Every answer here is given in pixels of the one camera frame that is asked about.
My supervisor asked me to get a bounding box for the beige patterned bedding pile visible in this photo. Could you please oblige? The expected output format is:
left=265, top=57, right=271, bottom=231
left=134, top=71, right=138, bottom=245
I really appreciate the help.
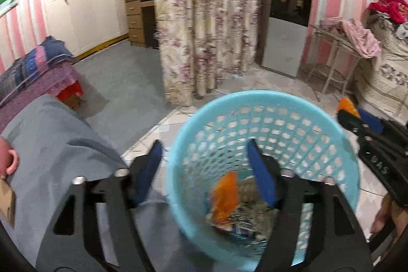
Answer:
left=354, top=12, right=407, bottom=124

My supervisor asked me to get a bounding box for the metal rack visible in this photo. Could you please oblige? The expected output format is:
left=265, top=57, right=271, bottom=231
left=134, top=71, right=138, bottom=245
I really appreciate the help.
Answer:
left=306, top=25, right=361, bottom=101

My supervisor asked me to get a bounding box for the brown phone case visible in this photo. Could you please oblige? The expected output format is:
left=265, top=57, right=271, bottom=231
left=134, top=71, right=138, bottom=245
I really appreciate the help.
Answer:
left=0, top=179, right=16, bottom=228

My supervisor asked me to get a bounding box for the bed with purple cover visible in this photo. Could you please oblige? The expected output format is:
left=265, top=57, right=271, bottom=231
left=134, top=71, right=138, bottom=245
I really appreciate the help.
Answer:
left=0, top=61, right=84, bottom=133

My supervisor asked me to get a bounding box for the grey bed sheet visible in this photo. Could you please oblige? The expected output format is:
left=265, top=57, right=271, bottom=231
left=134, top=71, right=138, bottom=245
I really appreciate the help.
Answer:
left=0, top=94, right=211, bottom=272

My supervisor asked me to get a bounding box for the striped colourful blanket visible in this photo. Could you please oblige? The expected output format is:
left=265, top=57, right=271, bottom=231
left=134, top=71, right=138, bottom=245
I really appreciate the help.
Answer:
left=1, top=36, right=78, bottom=106

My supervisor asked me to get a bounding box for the orange snack wrapper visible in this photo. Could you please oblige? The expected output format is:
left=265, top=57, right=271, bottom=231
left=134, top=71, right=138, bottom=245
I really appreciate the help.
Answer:
left=210, top=171, right=239, bottom=224

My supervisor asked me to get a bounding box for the small orange ball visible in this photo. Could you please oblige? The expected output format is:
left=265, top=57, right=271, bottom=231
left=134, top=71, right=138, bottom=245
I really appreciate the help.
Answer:
left=337, top=97, right=361, bottom=118

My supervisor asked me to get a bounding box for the floral beige curtain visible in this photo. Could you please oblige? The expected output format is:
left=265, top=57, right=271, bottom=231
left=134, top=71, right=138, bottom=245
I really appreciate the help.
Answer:
left=154, top=0, right=259, bottom=106

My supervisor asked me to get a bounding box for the pink cloth on rack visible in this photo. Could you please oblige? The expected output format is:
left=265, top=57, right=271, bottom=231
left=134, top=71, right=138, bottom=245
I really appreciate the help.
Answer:
left=320, top=17, right=383, bottom=70

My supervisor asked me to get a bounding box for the light blue plastic basket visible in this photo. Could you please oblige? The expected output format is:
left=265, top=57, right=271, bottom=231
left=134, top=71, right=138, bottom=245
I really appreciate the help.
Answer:
left=165, top=90, right=361, bottom=272

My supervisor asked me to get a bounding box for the person's hand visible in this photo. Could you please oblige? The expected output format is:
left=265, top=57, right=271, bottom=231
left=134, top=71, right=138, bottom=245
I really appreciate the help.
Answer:
left=371, top=194, right=408, bottom=239

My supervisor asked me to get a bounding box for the black and silver refrigerator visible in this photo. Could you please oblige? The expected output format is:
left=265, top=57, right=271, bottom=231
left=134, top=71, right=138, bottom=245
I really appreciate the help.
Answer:
left=261, top=0, right=312, bottom=77

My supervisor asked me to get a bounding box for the pink piggy bank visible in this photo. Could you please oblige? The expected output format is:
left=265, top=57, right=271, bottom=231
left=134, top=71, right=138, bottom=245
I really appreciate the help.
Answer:
left=0, top=137, right=19, bottom=179

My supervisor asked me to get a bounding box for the trash pile in basket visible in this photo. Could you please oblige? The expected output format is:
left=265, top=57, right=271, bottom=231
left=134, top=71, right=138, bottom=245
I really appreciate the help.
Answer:
left=205, top=173, right=275, bottom=242

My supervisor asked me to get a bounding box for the wooden desk with drawers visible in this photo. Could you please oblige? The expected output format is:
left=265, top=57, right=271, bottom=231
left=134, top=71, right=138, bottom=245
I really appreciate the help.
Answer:
left=123, top=0, right=159, bottom=49

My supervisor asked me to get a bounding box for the red clothes pile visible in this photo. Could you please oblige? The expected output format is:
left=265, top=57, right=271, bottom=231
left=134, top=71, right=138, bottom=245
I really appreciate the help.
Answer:
left=368, top=0, right=408, bottom=24

